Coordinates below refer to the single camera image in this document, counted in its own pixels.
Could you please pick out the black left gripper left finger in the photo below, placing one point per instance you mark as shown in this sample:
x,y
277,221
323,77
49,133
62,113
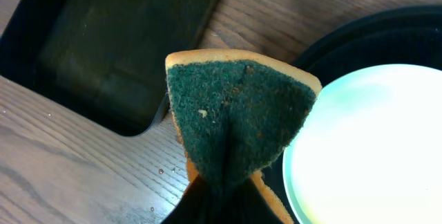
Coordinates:
x,y
199,205

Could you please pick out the black round tray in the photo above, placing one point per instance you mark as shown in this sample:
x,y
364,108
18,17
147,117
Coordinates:
x,y
410,36

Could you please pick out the black rectangular water tray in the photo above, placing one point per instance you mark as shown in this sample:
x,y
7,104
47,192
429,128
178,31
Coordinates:
x,y
103,59

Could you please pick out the orange green scrub sponge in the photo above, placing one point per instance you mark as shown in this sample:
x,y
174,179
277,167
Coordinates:
x,y
235,112

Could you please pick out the mint plate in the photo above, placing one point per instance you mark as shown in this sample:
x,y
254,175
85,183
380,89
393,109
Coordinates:
x,y
370,150

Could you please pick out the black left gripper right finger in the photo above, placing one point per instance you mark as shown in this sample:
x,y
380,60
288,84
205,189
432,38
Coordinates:
x,y
246,205

